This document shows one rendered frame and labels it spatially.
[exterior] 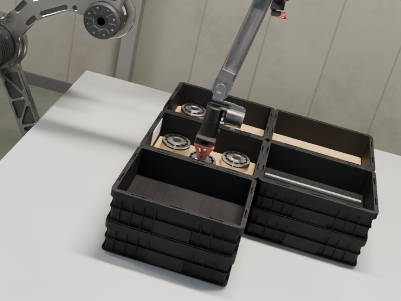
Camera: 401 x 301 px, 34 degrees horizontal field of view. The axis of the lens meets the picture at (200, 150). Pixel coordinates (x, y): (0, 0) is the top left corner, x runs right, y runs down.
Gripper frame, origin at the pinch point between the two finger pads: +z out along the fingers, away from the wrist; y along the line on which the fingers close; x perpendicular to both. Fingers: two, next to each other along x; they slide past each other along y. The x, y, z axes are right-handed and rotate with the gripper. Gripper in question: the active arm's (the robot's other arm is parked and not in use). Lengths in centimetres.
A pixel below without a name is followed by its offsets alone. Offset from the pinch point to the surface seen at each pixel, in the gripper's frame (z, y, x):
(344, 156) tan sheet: 7, 46, -51
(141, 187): 7.2, -18.8, 14.4
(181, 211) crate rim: -3.5, -39.6, -2.0
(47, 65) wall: 80, 192, 132
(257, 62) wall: 37, 198, -1
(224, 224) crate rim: -3.9, -39.4, -14.6
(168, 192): 7.0, -16.4, 6.0
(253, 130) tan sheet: 7.6, 45.8, -13.5
